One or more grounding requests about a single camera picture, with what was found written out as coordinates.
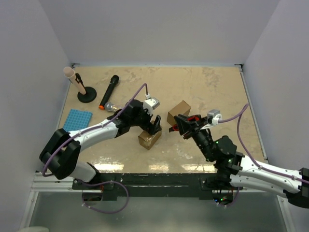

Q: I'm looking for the red black utility knife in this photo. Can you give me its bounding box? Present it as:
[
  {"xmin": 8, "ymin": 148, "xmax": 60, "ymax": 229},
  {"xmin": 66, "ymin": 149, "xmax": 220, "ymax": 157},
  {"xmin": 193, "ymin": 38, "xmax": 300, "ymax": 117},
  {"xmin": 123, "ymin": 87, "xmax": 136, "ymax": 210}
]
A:
[{"xmin": 169, "ymin": 115, "xmax": 201, "ymax": 135}]

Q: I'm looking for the taped cardboard box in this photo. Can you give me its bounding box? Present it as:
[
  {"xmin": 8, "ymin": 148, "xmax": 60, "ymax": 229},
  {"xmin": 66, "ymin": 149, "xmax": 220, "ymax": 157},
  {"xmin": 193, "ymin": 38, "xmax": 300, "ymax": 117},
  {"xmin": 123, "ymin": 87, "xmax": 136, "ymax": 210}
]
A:
[{"xmin": 138, "ymin": 131, "xmax": 162, "ymax": 150}]

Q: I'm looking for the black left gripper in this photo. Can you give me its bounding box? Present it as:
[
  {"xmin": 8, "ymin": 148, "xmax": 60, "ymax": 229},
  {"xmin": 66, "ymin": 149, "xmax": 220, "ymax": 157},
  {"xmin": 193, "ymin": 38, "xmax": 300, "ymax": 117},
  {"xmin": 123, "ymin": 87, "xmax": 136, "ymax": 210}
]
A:
[{"xmin": 130, "ymin": 105, "xmax": 161, "ymax": 135}]

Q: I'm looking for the black microphone orange end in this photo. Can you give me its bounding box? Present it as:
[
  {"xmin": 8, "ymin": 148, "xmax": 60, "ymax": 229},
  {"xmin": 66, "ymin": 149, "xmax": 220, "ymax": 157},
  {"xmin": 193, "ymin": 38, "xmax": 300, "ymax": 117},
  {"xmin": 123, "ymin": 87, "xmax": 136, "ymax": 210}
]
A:
[{"xmin": 98, "ymin": 75, "xmax": 119, "ymax": 110}]

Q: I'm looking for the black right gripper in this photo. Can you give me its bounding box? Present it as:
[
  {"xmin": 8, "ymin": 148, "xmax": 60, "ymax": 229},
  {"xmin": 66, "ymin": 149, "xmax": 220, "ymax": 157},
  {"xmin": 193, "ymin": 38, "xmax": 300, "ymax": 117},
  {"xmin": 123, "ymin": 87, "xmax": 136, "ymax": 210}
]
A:
[{"xmin": 173, "ymin": 115, "xmax": 214, "ymax": 162}]

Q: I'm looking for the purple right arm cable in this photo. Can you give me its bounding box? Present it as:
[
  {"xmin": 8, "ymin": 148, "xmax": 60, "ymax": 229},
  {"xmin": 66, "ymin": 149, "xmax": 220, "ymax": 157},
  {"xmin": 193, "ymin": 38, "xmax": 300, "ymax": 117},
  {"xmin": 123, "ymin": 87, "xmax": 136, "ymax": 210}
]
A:
[{"xmin": 217, "ymin": 103, "xmax": 309, "ymax": 208}]

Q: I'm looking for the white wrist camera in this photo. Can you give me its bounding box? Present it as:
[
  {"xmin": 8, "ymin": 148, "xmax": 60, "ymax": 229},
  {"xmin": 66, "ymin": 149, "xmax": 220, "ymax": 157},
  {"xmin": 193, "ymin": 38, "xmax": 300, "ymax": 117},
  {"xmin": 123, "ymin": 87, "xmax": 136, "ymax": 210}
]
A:
[
  {"xmin": 143, "ymin": 94, "xmax": 160, "ymax": 116},
  {"xmin": 201, "ymin": 109, "xmax": 222, "ymax": 130}
]

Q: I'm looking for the blue studded building plate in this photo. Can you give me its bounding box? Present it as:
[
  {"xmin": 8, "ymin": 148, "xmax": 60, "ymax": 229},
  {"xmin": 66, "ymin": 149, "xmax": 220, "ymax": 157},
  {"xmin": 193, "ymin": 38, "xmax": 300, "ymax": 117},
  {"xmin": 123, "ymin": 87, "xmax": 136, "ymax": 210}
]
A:
[{"xmin": 62, "ymin": 109, "xmax": 93, "ymax": 132}]

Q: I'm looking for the small cardboard box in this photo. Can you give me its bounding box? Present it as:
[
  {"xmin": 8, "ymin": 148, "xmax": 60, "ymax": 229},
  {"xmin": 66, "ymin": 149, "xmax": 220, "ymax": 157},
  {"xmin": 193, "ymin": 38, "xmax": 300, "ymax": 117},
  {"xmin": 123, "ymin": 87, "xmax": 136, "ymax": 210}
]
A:
[{"xmin": 167, "ymin": 101, "xmax": 191, "ymax": 126}]

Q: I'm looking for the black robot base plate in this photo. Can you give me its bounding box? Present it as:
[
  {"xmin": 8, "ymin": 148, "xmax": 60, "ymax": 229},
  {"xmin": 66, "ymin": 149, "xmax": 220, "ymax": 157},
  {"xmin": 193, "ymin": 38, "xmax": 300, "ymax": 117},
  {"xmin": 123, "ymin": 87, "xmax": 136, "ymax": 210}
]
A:
[{"xmin": 72, "ymin": 173, "xmax": 237, "ymax": 201}]

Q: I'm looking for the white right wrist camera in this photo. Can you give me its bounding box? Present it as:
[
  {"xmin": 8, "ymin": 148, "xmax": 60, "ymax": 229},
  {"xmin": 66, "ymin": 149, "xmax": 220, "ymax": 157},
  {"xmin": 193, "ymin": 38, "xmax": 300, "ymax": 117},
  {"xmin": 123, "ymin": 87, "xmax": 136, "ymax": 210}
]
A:
[{"xmin": 201, "ymin": 109, "xmax": 222, "ymax": 130}]

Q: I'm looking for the aluminium frame rail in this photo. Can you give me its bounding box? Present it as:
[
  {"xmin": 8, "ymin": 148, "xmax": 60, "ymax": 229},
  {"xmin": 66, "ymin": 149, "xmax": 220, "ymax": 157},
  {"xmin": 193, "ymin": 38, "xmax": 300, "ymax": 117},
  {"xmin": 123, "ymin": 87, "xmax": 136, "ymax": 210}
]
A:
[{"xmin": 31, "ymin": 172, "xmax": 285, "ymax": 193}]

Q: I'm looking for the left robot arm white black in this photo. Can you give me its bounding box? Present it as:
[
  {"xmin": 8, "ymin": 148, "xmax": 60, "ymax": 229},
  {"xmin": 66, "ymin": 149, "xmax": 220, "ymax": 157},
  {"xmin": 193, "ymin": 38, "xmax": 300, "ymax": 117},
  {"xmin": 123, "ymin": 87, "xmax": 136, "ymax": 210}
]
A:
[{"xmin": 39, "ymin": 98, "xmax": 162, "ymax": 189}]

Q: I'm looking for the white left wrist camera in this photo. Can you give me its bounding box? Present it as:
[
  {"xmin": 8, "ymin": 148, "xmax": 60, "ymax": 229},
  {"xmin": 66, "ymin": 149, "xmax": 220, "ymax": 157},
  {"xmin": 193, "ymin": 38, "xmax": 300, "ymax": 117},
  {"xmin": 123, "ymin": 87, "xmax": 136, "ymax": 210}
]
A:
[{"xmin": 143, "ymin": 94, "xmax": 160, "ymax": 116}]

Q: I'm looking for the beige microphone on stand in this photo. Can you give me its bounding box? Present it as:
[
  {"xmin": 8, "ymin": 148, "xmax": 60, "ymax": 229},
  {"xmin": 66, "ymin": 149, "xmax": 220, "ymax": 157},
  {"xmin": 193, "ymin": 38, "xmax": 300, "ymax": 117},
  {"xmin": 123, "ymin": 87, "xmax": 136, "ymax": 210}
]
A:
[{"xmin": 63, "ymin": 66, "xmax": 86, "ymax": 95}]

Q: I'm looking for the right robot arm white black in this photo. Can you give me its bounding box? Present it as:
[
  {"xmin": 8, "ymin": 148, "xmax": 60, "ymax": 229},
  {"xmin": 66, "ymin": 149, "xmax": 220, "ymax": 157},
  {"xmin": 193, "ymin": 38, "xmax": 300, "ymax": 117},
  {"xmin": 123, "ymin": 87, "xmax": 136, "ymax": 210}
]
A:
[{"xmin": 169, "ymin": 115, "xmax": 309, "ymax": 208}]

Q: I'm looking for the silver glitter microphone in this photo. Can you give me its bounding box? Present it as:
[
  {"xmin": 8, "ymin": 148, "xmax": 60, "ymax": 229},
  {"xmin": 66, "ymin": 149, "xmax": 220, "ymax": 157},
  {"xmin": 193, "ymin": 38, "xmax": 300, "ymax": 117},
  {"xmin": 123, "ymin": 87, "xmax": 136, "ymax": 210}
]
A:
[{"xmin": 104, "ymin": 102, "xmax": 122, "ymax": 113}]

